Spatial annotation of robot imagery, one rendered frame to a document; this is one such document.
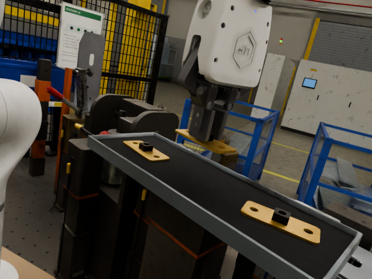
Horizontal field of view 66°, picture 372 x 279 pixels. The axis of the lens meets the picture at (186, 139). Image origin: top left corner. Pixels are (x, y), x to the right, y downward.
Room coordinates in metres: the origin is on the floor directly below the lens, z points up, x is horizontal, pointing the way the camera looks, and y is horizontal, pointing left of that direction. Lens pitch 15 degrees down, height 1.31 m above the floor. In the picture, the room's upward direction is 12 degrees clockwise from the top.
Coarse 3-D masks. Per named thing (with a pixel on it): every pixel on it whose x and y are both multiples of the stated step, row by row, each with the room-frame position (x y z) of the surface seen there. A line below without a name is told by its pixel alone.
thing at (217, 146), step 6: (180, 132) 0.37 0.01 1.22; (186, 132) 0.37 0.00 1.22; (192, 138) 0.35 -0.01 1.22; (210, 138) 0.35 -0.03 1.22; (204, 144) 0.33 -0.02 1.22; (210, 144) 0.34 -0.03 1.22; (216, 144) 0.35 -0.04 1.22; (222, 144) 0.35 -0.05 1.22; (210, 150) 0.32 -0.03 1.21; (216, 150) 0.32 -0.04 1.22; (222, 150) 0.33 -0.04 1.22; (228, 150) 0.33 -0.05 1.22; (234, 150) 0.34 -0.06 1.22
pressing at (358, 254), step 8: (360, 248) 0.56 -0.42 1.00; (352, 256) 0.52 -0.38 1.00; (360, 256) 0.53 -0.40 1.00; (368, 256) 0.53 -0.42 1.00; (360, 264) 0.50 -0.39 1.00; (368, 264) 0.50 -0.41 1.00; (344, 272) 0.46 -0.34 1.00; (352, 272) 0.46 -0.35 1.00; (360, 272) 0.47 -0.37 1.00; (368, 272) 0.48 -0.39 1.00
